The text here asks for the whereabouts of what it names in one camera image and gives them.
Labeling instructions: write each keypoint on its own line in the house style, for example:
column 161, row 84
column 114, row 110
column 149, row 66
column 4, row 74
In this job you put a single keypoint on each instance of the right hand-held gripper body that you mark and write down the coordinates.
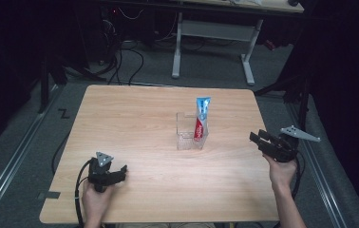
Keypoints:
column 282, row 148

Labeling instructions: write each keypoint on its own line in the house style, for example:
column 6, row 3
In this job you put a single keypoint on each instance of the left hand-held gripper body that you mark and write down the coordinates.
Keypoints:
column 100, row 174

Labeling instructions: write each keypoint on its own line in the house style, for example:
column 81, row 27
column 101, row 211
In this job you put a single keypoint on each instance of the blue white red toothpaste tube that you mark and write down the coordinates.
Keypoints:
column 202, row 114

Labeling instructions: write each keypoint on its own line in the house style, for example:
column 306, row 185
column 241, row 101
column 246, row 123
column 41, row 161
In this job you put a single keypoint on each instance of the clear plastic container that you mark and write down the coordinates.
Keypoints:
column 185, row 133

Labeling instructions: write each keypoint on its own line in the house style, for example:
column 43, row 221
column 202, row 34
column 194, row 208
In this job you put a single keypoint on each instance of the person's right hand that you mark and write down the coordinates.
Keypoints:
column 282, row 174

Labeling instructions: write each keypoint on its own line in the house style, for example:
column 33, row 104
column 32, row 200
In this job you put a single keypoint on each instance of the person's left hand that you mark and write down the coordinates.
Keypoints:
column 95, row 202

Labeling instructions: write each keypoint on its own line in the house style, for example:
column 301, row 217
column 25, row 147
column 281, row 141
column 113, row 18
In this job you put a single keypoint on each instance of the black metal stand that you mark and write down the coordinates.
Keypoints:
column 303, row 104
column 44, row 85

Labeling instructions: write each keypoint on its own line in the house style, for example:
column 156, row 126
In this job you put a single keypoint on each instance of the grey tape strip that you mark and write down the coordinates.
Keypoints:
column 49, row 195

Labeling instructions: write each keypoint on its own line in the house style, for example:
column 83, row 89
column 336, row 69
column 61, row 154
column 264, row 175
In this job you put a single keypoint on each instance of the white-legged wooden desk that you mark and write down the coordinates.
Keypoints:
column 215, row 31

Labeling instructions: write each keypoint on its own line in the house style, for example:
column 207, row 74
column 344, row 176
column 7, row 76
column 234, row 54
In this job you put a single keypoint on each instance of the metal floor rail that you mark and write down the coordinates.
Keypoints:
column 323, row 183
column 16, row 158

